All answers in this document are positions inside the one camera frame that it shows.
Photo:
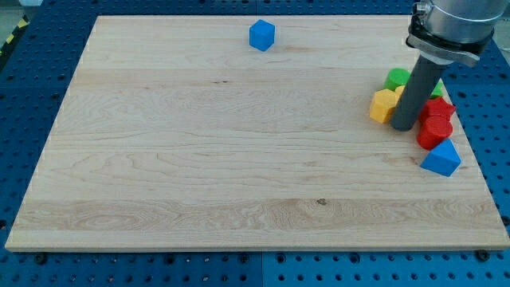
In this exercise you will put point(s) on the yellow black hazard tape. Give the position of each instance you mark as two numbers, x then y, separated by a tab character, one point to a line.
14	37

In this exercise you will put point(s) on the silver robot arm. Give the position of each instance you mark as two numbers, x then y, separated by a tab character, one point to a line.
454	30

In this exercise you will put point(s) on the red cylinder block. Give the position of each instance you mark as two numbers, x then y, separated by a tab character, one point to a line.
433	131

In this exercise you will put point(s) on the blue triangular prism block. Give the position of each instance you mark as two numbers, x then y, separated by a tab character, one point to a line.
442	159

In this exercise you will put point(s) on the blue cube block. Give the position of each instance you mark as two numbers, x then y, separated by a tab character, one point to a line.
261	35

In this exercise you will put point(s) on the wooden board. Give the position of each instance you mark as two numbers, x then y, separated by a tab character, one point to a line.
175	135

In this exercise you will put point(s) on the yellow heart block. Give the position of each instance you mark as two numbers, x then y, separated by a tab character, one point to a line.
399	90

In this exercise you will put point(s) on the yellow hexagon block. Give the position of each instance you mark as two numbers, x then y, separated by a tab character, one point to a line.
382	105

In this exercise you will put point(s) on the red star block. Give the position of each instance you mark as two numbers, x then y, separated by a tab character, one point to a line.
436	107

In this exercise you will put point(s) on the green cylinder block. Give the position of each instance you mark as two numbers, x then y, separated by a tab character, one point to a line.
396	77

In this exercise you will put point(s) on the green block behind rod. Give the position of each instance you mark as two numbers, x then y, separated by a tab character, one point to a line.
437	91

